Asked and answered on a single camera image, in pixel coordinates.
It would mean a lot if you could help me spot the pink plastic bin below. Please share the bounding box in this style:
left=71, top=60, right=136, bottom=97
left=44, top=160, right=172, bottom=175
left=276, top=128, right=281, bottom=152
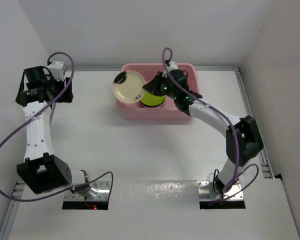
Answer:
left=116, top=62, right=200, bottom=121

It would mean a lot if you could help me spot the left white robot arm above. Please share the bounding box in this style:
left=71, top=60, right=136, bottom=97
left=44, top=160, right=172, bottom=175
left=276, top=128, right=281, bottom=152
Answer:
left=15, top=61, right=73, bottom=194

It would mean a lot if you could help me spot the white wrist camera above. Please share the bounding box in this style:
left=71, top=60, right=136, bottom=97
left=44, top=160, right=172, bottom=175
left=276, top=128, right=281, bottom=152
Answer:
left=47, top=61, right=66, bottom=82
left=165, top=60, right=179, bottom=72

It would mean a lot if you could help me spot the cream plate with black brushstroke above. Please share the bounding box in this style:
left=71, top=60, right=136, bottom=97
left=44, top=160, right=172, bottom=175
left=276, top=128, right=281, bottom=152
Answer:
left=112, top=70, right=146, bottom=104

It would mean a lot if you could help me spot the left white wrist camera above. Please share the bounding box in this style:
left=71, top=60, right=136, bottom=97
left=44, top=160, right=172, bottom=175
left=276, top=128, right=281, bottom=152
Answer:
left=47, top=61, right=66, bottom=82

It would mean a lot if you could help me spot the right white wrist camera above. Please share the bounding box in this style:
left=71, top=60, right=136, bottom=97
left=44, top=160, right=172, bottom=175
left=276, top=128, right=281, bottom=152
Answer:
left=165, top=60, right=179, bottom=72

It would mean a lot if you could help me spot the metal base plate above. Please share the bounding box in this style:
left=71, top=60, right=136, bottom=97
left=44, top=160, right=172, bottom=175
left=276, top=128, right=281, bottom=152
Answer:
left=63, top=180, right=111, bottom=202
left=197, top=180, right=244, bottom=202

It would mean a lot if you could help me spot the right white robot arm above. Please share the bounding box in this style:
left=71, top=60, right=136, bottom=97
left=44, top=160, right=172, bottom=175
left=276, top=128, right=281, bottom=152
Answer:
left=143, top=60, right=264, bottom=195

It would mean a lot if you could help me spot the green plate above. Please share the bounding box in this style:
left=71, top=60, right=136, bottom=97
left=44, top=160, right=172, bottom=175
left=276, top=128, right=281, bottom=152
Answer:
left=139, top=91, right=166, bottom=108

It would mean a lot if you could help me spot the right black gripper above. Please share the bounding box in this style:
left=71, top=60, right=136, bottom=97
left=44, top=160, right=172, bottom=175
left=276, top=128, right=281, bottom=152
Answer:
left=143, top=71, right=178, bottom=100

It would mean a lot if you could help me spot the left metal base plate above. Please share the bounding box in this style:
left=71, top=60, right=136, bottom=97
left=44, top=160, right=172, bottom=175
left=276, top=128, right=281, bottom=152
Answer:
left=63, top=180, right=111, bottom=202

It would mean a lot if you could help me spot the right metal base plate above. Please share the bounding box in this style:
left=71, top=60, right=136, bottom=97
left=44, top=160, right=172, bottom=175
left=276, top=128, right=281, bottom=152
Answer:
left=197, top=180, right=244, bottom=202

